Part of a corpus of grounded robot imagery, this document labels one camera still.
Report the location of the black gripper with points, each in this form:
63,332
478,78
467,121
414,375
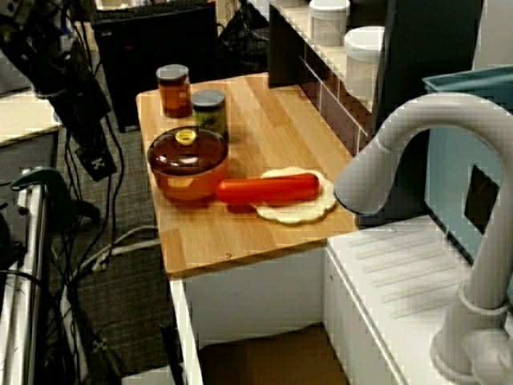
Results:
82,104

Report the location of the orange toy pot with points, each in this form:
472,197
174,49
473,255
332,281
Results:
188,186

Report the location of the orange beans can grey lid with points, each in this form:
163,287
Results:
174,94

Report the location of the brown transparent lid yellow knob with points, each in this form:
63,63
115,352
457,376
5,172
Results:
200,154

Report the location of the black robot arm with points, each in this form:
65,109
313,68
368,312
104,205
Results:
28,44

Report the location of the cream desk board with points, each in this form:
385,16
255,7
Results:
24,116

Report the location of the green peas can grey lid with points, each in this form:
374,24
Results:
210,116

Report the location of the black computer tower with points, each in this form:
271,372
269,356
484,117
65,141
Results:
152,40

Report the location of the red toy sausage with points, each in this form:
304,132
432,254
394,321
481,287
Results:
268,188

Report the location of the white toy kitchen cabinet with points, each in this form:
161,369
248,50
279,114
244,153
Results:
248,288

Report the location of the cream flower-shaped plate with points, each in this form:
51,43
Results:
296,212

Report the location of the cream shelf ledge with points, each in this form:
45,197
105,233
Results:
298,20

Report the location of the small white lidded jar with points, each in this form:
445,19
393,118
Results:
328,24

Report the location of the large white lidded jar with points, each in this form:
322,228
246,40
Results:
362,60

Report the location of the grey toy faucet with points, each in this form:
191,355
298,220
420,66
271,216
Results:
421,110

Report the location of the teal plastic bin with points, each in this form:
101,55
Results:
445,168

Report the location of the aluminium frame rail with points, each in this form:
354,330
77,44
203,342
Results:
38,240

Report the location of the dark grey upright post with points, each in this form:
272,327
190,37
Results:
425,40

